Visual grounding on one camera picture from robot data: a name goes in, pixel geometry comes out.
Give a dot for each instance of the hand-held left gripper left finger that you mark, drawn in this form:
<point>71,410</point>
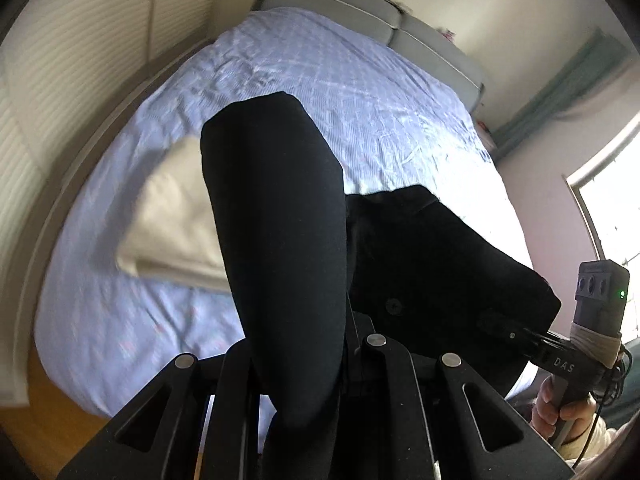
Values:
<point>235,385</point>

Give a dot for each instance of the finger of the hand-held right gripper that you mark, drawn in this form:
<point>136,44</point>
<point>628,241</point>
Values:
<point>505,331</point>

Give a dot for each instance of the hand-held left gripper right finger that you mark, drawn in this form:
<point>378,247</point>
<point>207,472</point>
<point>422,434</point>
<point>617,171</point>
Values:
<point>390,370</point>

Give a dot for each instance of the black pants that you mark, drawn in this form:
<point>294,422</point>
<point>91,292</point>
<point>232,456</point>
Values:
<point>280,235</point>

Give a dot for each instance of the person's right forearm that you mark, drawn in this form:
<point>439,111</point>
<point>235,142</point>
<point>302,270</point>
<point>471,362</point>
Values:
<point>595,435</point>

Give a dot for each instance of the person's right hand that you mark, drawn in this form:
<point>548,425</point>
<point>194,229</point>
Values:
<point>542,410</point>

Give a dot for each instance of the window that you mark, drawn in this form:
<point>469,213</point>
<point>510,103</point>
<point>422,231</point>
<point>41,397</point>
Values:
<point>615,200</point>

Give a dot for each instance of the cream folded garment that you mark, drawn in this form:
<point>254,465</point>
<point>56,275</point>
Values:
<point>175,220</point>

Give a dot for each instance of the green curtain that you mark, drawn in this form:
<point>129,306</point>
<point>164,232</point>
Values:
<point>565,90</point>

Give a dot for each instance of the bed with striped blue sheet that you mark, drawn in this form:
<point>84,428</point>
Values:
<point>350,110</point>

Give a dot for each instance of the grey padded headboard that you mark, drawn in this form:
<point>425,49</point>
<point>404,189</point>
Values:
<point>350,5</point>

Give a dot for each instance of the white slatted wardrobe door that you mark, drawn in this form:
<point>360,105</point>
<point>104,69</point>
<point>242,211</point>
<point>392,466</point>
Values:
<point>75,60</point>

